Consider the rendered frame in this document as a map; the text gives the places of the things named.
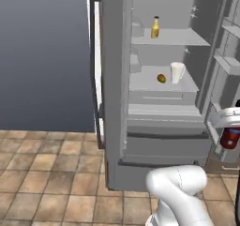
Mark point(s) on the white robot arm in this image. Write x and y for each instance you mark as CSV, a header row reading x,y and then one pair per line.
x,y
175,189

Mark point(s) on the brown counter drawer front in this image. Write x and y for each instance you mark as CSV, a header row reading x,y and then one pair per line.
x,y
215,168

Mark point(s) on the grey crisper drawer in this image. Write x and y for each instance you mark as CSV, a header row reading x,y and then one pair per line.
x,y
162,97

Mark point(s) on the white jug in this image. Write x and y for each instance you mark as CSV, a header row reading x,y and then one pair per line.
x,y
176,72

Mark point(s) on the yellow bottle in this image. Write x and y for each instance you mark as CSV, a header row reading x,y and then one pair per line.
x,y
155,29

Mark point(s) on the green red mango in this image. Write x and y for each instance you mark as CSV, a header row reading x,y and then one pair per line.
x,y
161,78

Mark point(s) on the grey fridge shelf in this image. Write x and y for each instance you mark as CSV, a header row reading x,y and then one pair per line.
x,y
146,82
178,37

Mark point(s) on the grey fridge door with bins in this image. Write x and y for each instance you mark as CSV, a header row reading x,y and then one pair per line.
x,y
226,86

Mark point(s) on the white fridge door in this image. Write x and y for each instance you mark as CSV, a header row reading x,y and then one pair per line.
x,y
97,48

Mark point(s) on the grey fridge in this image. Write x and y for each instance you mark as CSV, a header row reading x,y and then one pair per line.
x,y
114,79

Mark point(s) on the grey freezer drawer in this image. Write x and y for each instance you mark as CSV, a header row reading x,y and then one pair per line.
x,y
168,148

